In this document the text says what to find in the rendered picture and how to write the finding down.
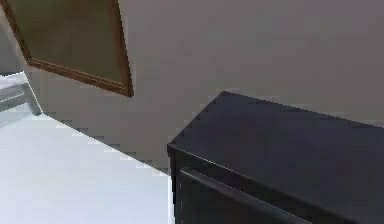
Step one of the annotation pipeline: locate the black cupboard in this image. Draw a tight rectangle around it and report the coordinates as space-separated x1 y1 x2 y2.
167 90 384 224

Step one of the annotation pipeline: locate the brown framed wall picture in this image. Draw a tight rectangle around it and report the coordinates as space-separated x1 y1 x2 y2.
0 0 135 98

